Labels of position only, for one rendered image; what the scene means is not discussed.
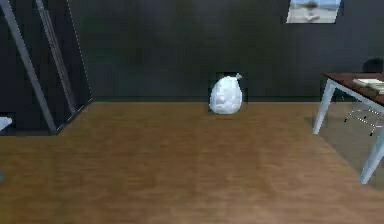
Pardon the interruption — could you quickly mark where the white object at edge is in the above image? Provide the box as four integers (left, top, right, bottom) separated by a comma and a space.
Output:
0, 116, 14, 132

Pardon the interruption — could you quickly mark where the brown table with white legs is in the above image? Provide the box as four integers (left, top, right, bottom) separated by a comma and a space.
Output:
312, 72, 384, 185

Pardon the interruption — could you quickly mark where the framed picture on wall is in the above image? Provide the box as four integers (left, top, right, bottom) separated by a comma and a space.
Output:
285, 0, 342, 25

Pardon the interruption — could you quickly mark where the pale open book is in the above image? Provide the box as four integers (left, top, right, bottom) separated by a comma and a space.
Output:
352, 77, 384, 95

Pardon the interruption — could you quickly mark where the white tied garbage bag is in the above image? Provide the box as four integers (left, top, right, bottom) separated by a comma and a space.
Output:
208, 72, 244, 116

